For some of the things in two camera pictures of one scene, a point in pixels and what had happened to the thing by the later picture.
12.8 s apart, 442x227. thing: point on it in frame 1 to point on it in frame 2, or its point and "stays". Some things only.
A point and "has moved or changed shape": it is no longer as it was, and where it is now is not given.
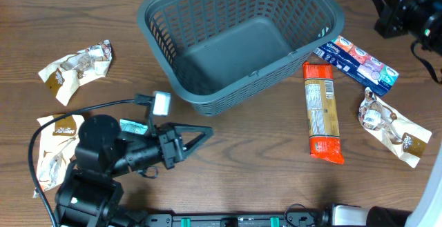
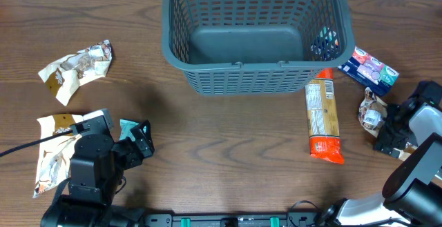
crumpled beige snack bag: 65,76 stays
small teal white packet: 128,125 stays
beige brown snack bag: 58,145 stays
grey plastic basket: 219,41 has moved or changed shape
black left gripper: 170,138 to 144,139
